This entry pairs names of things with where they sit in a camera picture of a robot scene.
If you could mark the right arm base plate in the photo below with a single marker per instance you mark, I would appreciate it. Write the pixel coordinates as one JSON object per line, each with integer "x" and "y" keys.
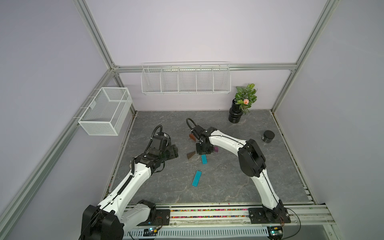
{"x": 266, "y": 216}

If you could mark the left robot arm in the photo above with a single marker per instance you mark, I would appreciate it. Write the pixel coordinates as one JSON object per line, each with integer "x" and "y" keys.
{"x": 109, "y": 219}

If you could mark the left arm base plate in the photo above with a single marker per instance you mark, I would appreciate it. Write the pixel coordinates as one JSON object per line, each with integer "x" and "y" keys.
{"x": 158, "y": 218}

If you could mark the reddish brown wooden wedge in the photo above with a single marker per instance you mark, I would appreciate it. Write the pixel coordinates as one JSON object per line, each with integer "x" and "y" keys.
{"x": 192, "y": 137}

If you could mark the white vent rail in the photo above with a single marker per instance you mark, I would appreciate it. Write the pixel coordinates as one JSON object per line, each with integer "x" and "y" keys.
{"x": 199, "y": 233}

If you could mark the black cylinder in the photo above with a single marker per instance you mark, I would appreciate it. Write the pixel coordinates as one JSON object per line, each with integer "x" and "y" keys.
{"x": 268, "y": 136}

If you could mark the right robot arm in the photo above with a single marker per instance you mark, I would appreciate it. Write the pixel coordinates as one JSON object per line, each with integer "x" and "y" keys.
{"x": 252, "y": 163}

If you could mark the white wire wall shelf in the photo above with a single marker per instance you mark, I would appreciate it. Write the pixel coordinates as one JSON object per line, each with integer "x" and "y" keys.
{"x": 186, "y": 78}

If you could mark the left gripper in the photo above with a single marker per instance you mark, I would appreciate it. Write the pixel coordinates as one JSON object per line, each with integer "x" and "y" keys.
{"x": 173, "y": 151}

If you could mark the potted plant black vase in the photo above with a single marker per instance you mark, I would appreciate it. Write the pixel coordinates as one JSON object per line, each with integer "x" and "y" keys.
{"x": 241, "y": 104}

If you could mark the dark wooden wedge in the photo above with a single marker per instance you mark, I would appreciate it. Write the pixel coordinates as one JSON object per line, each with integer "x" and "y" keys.
{"x": 190, "y": 155}

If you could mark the teal long block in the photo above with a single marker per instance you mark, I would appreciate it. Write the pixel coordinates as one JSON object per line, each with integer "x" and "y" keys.
{"x": 196, "y": 178}
{"x": 204, "y": 159}

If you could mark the white mesh basket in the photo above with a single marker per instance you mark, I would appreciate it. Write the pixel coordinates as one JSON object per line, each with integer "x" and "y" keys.
{"x": 107, "y": 112}

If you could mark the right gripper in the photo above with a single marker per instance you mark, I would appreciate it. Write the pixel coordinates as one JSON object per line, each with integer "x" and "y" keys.
{"x": 208, "y": 149}

